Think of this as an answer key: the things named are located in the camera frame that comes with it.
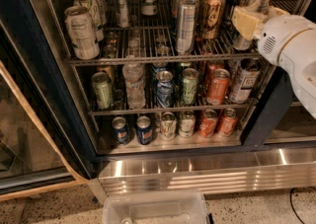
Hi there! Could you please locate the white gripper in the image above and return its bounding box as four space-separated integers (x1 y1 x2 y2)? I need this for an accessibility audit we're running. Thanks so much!
232 6 316 67

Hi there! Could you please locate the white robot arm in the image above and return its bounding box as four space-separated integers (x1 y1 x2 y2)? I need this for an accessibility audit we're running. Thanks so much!
232 6 316 118

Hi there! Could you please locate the orange lacroix can front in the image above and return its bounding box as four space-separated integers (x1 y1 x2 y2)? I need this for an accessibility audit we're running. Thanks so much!
199 0 225 39

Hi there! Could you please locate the tall silver redbull can centre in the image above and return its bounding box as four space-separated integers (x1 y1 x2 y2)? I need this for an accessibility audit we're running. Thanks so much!
176 0 199 54

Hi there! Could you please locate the orange can middle shelf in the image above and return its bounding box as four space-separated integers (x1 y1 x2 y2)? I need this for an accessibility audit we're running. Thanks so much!
206 68 230 106

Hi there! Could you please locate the green lacroix can middle shelf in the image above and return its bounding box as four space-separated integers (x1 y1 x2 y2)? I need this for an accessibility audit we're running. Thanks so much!
181 68 198 105

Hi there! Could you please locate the orange can bottom right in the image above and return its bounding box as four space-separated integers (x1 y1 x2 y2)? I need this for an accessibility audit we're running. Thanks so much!
217 109 238 137

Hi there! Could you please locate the blue can middle shelf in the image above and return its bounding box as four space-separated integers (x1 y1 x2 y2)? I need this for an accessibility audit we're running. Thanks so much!
156 70 174 108

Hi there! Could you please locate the orange can bottom left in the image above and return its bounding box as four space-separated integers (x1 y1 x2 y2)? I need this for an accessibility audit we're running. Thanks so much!
197 110 218 138

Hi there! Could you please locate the white can bottom centre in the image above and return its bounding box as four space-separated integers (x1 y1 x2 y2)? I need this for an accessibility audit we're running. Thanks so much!
179 111 196 138

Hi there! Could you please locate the white green can bottom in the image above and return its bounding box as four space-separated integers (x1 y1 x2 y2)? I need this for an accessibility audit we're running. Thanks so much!
160 112 177 141

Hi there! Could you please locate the white green can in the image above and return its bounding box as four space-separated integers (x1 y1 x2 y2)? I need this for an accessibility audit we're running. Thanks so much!
160 112 177 141
74 0 104 41

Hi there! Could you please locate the blue pepsi can right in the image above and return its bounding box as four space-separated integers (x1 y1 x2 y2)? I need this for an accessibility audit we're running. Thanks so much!
136 115 153 145

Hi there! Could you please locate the blue pepsi can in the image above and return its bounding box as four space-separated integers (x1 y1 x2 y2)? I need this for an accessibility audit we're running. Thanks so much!
112 116 129 145
136 115 153 145

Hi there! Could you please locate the green can middle shelf left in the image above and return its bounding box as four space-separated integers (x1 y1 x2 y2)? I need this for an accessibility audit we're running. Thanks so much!
92 72 113 110

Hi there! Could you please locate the blue pepsi can left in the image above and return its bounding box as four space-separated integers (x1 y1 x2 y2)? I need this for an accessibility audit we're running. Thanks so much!
112 116 129 145

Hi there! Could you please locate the white can front left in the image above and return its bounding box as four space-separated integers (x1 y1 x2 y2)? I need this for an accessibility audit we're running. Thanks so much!
64 6 100 60

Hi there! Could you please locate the open glass fridge door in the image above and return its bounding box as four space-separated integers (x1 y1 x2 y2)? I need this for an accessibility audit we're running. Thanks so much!
0 0 96 200

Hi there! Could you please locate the dark bottle white label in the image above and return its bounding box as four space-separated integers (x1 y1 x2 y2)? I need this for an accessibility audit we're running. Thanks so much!
229 58 261 104

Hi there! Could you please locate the clear water bottle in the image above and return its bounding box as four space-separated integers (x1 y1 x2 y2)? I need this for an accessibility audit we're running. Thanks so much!
122 63 146 110

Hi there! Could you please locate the clear plastic bin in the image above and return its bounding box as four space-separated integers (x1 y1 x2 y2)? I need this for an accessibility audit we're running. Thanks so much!
102 189 210 224

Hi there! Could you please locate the top wire shelf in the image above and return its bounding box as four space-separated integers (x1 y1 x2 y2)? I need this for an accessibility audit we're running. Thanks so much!
63 0 309 67

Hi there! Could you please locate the wire shelf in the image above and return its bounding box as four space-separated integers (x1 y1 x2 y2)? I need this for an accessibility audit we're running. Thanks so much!
90 61 259 116
63 0 309 67

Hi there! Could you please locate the black cable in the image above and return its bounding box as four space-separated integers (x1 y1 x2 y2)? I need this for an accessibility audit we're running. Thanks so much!
289 187 316 224

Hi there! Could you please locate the middle wire shelf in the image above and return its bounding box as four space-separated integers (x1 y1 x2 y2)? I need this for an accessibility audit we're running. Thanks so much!
90 61 259 116

